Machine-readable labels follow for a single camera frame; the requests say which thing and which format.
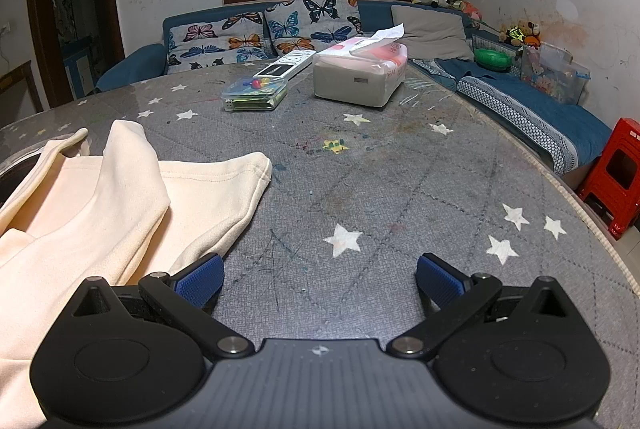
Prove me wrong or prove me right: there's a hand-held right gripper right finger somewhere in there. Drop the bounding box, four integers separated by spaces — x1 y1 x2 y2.
387 253 568 359

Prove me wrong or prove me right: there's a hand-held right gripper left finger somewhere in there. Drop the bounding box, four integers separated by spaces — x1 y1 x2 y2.
70 253 256 360

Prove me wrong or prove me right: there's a cream garment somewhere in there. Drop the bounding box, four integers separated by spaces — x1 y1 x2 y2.
0 119 273 429

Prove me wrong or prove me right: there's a grey star-printed tablecloth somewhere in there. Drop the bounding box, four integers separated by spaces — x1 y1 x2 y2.
0 59 640 410

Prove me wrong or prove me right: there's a blue patterned sofa cover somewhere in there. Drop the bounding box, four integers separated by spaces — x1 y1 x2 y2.
410 56 613 177

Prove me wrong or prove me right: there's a clear plastic box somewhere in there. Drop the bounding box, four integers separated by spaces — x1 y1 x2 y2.
221 76 289 112

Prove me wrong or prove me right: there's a red plastic stool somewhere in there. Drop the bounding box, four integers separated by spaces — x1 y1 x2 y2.
575 117 640 240

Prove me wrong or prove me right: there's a pink and white tissue pack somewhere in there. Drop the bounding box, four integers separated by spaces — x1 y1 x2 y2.
312 23 410 108

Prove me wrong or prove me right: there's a blue sofa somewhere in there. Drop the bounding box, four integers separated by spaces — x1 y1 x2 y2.
95 0 613 177

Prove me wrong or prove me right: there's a green bowl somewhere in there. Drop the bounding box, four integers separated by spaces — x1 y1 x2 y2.
473 48 511 70

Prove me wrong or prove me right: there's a white remote control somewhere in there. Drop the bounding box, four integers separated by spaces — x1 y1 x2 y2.
252 50 318 82

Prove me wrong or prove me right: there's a clear plastic storage bin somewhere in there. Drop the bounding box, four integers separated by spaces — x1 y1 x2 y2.
520 41 591 106

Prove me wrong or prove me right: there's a grey cushion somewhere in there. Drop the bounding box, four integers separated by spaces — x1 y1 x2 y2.
390 5 475 62

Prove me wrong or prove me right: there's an orange plush toy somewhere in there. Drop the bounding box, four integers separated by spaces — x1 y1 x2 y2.
522 21 543 50

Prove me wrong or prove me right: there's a brown wooden furniture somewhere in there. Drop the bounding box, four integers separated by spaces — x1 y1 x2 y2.
0 61 45 127

